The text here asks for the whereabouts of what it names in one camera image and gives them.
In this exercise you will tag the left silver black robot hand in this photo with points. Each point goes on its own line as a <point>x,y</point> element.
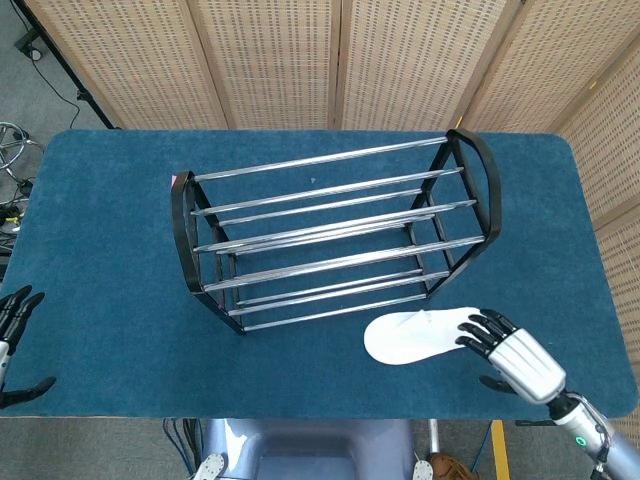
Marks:
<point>15,315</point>

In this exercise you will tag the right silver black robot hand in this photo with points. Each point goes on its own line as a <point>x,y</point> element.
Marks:
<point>530,365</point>

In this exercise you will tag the white slipper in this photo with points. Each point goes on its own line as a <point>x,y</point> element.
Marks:
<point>400,337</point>

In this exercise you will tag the black chrome shoe rack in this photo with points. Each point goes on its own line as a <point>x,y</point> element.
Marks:
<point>180,235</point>

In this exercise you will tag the yellow floor tape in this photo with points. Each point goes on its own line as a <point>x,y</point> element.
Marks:
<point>500,450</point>

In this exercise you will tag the blue carpet table mat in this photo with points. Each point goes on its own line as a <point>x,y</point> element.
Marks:
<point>100,250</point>

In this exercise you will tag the silver table leg pole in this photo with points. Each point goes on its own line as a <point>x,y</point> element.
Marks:
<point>435,435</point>

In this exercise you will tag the white perforated base foot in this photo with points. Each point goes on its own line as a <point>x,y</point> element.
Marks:
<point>210,467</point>
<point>422,471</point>

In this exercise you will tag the black stand pole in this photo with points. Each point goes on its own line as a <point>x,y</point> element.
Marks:
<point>86,98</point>

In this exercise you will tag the blue-grey robot torso base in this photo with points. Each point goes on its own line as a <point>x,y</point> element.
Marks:
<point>310,450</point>

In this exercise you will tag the chrome stool frame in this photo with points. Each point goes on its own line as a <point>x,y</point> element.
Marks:
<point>7,128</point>

